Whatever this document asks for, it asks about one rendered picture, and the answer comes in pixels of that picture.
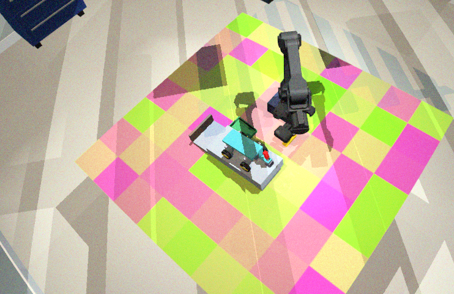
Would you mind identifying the green tray floor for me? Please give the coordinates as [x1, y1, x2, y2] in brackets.
[231, 119, 254, 137]

